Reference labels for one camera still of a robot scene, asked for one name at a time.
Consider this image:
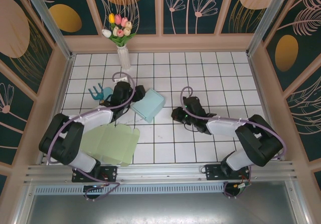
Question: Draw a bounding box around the light blue paper box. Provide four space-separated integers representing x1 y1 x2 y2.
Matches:
131 88 166 123

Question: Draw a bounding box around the light green paper box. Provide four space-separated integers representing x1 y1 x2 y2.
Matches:
80 123 140 167

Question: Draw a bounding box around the light blue toy trowel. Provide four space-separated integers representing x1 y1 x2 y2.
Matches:
101 87 114 101

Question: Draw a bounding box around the white ribbed vase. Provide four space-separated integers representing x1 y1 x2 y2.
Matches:
117 45 131 70

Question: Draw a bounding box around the artificial tulip bouquet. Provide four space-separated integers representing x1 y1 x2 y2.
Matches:
101 13 137 49

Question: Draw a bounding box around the green circuit board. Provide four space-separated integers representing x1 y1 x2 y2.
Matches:
234 180 251 192

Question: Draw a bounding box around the grey metal sheet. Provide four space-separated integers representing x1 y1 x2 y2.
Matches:
25 193 299 224

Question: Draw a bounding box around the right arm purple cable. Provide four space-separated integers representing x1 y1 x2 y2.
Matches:
181 86 287 199

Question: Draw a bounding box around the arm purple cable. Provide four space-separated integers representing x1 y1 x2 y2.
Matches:
46 72 137 201
181 86 287 199

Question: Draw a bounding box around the teal rake with wooden handle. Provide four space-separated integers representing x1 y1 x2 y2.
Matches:
88 82 105 102

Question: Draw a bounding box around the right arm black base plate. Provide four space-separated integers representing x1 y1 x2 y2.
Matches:
205 163 251 182

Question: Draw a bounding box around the aluminium mounting rail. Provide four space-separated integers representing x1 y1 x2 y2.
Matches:
24 161 299 184

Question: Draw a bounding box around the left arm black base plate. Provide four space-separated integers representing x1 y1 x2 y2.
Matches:
72 165 118 183

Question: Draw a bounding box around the slotted grey cable duct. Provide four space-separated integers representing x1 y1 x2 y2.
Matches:
34 185 226 194

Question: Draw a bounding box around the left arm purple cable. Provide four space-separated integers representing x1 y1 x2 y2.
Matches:
46 72 137 201

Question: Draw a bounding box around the left aluminium frame post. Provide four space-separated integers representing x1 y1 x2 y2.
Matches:
20 0 76 61

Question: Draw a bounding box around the aluminium frame post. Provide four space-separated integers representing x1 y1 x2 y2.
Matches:
20 0 76 61
247 0 294 56

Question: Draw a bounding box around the right aluminium frame post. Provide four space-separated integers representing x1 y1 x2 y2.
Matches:
247 0 294 56

